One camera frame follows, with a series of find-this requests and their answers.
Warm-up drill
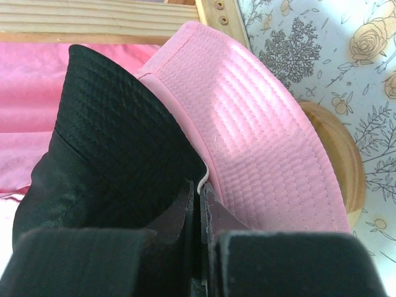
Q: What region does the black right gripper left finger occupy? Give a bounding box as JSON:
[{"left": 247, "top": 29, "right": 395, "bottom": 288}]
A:
[{"left": 1, "top": 182, "right": 194, "bottom": 296}]

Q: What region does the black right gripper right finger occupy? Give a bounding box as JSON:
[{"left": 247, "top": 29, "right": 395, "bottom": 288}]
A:
[{"left": 200, "top": 184, "right": 386, "bottom": 296}]

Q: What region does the black bucket hat beige brim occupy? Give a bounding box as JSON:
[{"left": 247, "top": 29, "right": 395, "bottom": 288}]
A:
[{"left": 12, "top": 45, "right": 209, "bottom": 241}]

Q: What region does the pink t-shirt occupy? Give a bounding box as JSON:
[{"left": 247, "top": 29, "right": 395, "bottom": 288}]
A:
[{"left": 0, "top": 41, "right": 161, "bottom": 202}]

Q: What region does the wooden clothes rack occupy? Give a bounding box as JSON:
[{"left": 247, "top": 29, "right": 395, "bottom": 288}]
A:
[{"left": 1, "top": 0, "right": 250, "bottom": 48}]

